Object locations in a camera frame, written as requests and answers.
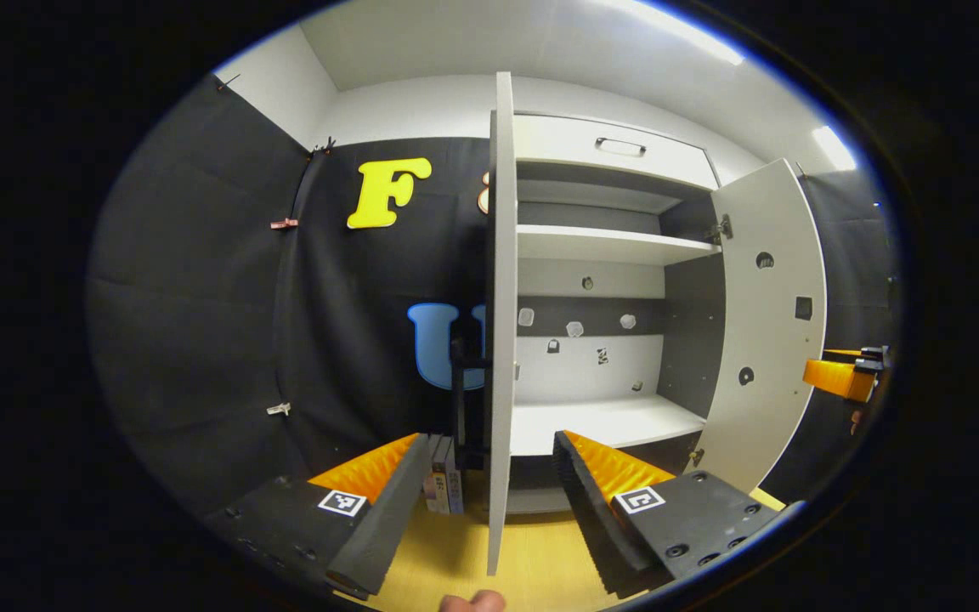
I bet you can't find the ceiling light strip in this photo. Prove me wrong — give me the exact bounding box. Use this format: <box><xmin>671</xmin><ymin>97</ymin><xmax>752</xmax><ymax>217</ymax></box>
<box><xmin>811</xmin><ymin>126</ymin><xmax>857</xmax><ymax>171</ymax></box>
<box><xmin>617</xmin><ymin>0</ymin><xmax>745</xmax><ymax>65</ymax></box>

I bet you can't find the black backdrop cloth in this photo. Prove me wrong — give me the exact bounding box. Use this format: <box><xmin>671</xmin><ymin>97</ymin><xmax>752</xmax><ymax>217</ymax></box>
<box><xmin>86</xmin><ymin>75</ymin><xmax>903</xmax><ymax>519</ymax></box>

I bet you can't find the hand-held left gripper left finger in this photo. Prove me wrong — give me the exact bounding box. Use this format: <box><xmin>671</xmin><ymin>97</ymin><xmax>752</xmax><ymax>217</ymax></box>
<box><xmin>203</xmin><ymin>432</ymin><xmax>433</xmax><ymax>600</ymax></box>

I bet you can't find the beige double-door shoe cabinet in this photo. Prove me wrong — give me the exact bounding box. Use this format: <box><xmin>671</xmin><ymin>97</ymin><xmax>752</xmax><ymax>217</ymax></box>
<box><xmin>489</xmin><ymin>110</ymin><xmax>724</xmax><ymax>515</ymax></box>

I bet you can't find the beige headphone-sticker cabinet door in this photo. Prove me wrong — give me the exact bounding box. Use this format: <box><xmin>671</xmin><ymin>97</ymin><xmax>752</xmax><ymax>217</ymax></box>
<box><xmin>693</xmin><ymin>158</ymin><xmax>829</xmax><ymax>496</ymax></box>

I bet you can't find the white cabinet shelf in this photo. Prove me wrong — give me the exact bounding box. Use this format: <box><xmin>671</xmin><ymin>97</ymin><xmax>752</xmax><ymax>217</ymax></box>
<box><xmin>511</xmin><ymin>395</ymin><xmax>707</xmax><ymax>457</ymax></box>
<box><xmin>517</xmin><ymin>224</ymin><xmax>722</xmax><ymax>266</ymax></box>

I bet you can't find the beige camera-sticker cabinet door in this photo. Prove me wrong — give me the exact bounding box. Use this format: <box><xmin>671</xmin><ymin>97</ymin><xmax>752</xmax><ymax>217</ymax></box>
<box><xmin>484</xmin><ymin>71</ymin><xmax>520</xmax><ymax>577</ymax></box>

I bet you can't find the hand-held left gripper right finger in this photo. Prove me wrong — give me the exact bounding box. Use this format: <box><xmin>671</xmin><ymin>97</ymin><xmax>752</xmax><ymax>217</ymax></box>
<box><xmin>552</xmin><ymin>429</ymin><xmax>788</xmax><ymax>600</ymax></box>

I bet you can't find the black straight door handle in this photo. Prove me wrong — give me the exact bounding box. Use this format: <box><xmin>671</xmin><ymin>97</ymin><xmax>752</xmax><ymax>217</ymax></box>
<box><xmin>450</xmin><ymin>336</ymin><xmax>492</xmax><ymax>473</ymax></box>

